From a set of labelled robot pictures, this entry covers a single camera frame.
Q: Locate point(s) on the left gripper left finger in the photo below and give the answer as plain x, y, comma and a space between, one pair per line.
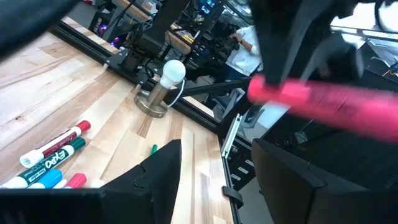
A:
155, 186

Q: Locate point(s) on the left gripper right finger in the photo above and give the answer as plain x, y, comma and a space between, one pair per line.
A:
280, 193

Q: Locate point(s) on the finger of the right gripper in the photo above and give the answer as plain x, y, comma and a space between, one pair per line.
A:
339, 56
280, 37

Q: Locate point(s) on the pink highlighter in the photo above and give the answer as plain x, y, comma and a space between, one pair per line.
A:
342, 105

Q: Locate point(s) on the slim red Expo marker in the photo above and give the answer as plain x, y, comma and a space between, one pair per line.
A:
76, 180

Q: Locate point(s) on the thick red Expo marker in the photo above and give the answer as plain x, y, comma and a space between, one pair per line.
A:
56, 144

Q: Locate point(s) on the dark green Expo marker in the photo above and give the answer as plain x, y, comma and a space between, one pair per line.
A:
46, 163

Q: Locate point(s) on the person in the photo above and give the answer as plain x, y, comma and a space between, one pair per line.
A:
245, 59

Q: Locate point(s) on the blue Expo marker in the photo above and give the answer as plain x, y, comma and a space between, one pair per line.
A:
49, 179

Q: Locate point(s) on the white bulb brass lamp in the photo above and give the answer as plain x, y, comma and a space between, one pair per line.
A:
172, 71

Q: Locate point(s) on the black aluminium table frame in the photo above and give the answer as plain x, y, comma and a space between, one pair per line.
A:
202, 119

